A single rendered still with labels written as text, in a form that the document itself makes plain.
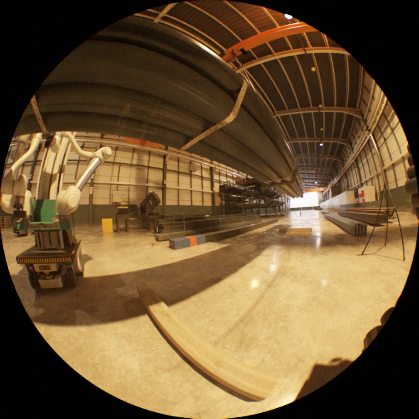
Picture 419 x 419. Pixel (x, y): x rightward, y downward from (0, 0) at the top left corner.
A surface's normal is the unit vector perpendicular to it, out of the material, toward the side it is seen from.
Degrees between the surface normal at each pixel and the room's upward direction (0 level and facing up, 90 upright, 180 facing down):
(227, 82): 154
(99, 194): 90
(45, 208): 90
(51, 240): 90
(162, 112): 146
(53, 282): 90
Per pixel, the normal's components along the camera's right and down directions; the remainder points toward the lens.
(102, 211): 0.70, -0.05
